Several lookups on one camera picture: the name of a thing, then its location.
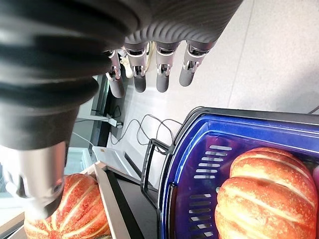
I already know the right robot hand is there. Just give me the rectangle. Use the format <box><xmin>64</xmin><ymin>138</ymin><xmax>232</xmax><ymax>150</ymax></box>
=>
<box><xmin>0</xmin><ymin>0</ymin><xmax>244</xmax><ymax>220</ymax></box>

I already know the blue plastic shopping basket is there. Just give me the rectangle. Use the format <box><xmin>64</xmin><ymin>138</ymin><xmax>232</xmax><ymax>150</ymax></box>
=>
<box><xmin>158</xmin><ymin>113</ymin><xmax>319</xmax><ymax>239</ymax></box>

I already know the white power strip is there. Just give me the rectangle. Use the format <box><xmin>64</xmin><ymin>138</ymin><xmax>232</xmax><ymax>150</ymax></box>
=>
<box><xmin>74</xmin><ymin>115</ymin><xmax>125</xmax><ymax>129</ymax></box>

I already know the white flat box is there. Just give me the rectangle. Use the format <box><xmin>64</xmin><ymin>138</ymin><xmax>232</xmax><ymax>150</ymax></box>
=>
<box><xmin>91</xmin><ymin>145</ymin><xmax>142</xmax><ymax>178</ymax></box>

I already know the orange striped pumpkin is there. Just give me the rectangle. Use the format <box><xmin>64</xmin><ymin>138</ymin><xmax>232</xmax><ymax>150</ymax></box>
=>
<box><xmin>229</xmin><ymin>147</ymin><xmax>314</xmax><ymax>200</ymax></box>
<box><xmin>214</xmin><ymin>176</ymin><xmax>319</xmax><ymax>239</ymax></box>
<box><xmin>24</xmin><ymin>173</ymin><xmax>112</xmax><ymax>239</ymax></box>

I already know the light wooden crate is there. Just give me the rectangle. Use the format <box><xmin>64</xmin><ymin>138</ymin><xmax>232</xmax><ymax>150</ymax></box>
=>
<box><xmin>0</xmin><ymin>160</ymin><xmax>132</xmax><ymax>239</ymax></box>

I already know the white cable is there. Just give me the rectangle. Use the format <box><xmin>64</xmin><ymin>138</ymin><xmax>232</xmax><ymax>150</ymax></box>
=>
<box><xmin>71</xmin><ymin>131</ymin><xmax>95</xmax><ymax>148</ymax></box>

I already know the black floor cable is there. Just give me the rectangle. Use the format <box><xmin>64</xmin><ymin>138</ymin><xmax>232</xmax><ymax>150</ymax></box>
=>
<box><xmin>109</xmin><ymin>106</ymin><xmax>183</xmax><ymax>153</ymax></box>

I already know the black basket handle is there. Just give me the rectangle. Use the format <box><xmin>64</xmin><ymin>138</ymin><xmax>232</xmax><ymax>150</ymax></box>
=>
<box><xmin>140</xmin><ymin>138</ymin><xmax>175</xmax><ymax>209</ymax></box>

